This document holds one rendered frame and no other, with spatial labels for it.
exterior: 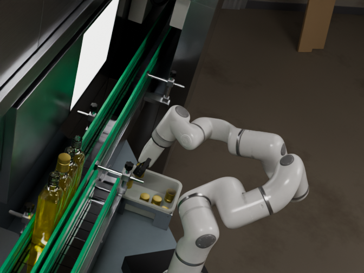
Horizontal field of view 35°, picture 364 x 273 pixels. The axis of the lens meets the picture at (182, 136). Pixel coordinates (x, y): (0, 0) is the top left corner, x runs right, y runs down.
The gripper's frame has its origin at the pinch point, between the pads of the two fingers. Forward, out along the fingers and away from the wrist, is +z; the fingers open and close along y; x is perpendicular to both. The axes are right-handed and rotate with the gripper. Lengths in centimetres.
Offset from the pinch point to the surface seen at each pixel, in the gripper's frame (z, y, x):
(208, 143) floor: 83, -153, 48
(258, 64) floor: 78, -280, 69
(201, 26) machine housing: -22, -74, -4
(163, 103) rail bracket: 7, -52, -1
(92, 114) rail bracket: 1.3, -13.1, -23.4
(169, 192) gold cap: 9.2, -7.0, 15.1
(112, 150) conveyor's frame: 7.8, -9.3, -10.5
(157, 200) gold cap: 8.0, 1.1, 11.6
